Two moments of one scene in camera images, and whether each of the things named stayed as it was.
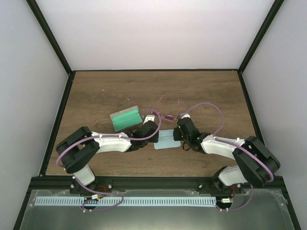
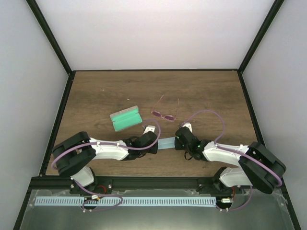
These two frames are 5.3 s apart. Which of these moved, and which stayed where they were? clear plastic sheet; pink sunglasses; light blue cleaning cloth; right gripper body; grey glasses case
Moved: right gripper body; light blue cleaning cloth
Stayed: pink sunglasses; clear plastic sheet; grey glasses case
